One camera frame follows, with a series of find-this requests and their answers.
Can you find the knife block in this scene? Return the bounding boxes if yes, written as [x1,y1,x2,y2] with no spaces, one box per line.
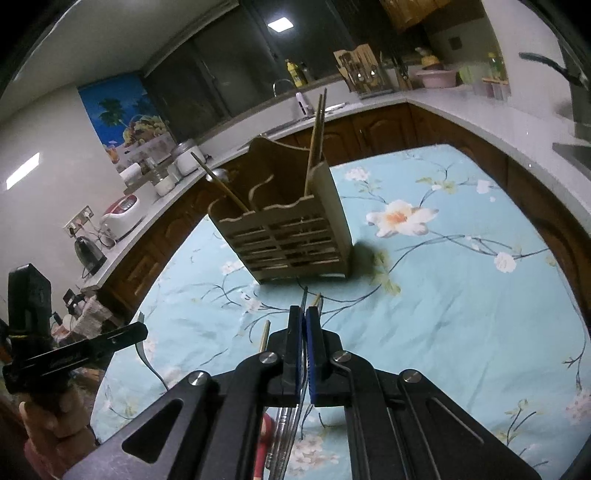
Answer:
[392,57,414,91]

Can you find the lace cloth covered stand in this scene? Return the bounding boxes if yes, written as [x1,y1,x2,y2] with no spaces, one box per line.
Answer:
[68,295,112,339]

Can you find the red handled utensil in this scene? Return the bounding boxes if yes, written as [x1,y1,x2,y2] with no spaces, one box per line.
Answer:
[257,412,274,480]

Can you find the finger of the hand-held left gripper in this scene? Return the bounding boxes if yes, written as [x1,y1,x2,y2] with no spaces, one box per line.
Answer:
[85,322,149,360]

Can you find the wooden utensil holder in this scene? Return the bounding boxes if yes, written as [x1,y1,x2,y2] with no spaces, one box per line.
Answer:
[208,135,355,283]

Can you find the wooden base cabinets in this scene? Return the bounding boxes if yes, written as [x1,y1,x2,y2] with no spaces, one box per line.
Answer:
[99,103,591,324]

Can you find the wooden utensil rack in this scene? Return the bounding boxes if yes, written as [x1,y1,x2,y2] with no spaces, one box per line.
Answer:
[333,43,393,100]

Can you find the white electric pot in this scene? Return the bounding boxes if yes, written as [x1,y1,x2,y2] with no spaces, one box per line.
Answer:
[171,139,202,176]

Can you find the paper towel roll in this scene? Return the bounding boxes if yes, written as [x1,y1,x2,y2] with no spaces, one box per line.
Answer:
[119,162,144,188]

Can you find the wall outlet strip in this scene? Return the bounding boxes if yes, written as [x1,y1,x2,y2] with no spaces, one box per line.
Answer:
[63,206,96,239]

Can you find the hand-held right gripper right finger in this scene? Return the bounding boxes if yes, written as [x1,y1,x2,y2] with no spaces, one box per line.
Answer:
[307,306,544,480]

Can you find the glass lidded white pot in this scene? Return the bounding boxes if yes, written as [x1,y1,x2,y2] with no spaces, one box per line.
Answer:
[150,163,177,195]

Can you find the cooking oil bottle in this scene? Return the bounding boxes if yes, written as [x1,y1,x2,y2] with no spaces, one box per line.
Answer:
[486,51,507,82]

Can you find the floral light blue tablecloth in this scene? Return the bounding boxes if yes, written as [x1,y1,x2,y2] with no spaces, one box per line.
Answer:
[90,143,591,480]

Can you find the white red rice cooker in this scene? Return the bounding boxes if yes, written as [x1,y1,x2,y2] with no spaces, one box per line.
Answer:
[100,196,142,241]

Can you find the tropical fruit wall poster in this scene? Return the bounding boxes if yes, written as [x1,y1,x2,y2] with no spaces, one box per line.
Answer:
[78,74,172,174]

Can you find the seasoning jar set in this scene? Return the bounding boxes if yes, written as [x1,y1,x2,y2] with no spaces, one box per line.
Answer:
[482,78,511,100]

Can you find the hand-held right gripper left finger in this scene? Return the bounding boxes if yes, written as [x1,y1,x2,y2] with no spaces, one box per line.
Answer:
[62,305,309,480]

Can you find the person's left hand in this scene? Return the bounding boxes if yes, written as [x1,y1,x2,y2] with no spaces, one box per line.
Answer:
[18,391,99,480]

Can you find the yellow detergent bottle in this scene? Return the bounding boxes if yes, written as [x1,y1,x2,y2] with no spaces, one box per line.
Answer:
[285,58,308,89]

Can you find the thin steel utensil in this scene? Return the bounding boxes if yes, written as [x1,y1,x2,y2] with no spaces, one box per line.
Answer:
[274,286,309,480]

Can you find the wooden wall cabinets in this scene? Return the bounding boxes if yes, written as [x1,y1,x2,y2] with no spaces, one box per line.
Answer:
[379,0,451,32]

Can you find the steel fork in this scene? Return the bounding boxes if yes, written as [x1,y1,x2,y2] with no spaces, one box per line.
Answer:
[135,311,168,389]

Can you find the steel kitchen sink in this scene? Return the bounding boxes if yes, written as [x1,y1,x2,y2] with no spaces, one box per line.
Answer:
[238,103,347,148]

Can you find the black electric kettle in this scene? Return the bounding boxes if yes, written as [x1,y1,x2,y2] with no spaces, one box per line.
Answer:
[74,236,107,276]

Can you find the pink plastic basin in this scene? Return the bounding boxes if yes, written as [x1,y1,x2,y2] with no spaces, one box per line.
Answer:
[415,67,456,89]

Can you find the dark kitchen window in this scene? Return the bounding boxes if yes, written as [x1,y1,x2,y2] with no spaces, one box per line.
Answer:
[140,0,394,136]

